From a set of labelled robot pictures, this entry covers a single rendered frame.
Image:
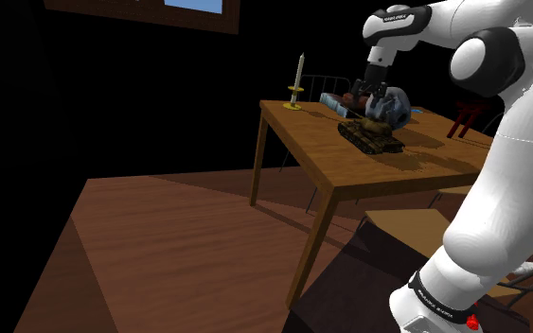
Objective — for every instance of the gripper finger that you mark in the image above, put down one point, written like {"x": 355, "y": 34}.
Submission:
{"x": 380, "y": 92}
{"x": 357, "y": 87}

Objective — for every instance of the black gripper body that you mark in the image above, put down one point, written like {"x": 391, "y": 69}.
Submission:
{"x": 375, "y": 73}

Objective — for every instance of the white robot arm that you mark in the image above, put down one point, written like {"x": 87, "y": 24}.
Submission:
{"x": 501, "y": 193}

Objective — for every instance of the reddish brown object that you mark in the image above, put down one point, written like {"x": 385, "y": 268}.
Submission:
{"x": 349, "y": 97}

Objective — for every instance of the grey-blue skull figure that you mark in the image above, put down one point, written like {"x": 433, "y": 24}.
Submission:
{"x": 399, "y": 108}

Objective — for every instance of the black metal chair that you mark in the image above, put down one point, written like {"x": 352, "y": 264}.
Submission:
{"x": 326, "y": 87}

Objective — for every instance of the small blue flat object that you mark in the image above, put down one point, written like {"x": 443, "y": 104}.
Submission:
{"x": 417, "y": 110}

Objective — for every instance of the olive toy tank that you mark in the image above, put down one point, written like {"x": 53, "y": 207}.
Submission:
{"x": 371, "y": 136}

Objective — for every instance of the white candle in yellow holder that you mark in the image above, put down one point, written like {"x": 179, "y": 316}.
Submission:
{"x": 296, "y": 80}

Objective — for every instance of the wooden table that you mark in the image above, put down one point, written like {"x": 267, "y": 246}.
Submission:
{"x": 321, "y": 138}

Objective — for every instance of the red gate figure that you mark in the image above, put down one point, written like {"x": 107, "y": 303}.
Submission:
{"x": 463, "y": 119}

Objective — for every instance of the tan seat chair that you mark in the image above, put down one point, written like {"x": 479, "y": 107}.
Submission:
{"x": 413, "y": 228}
{"x": 454, "y": 189}

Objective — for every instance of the wooden framed window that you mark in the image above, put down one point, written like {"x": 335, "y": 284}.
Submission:
{"x": 155, "y": 11}

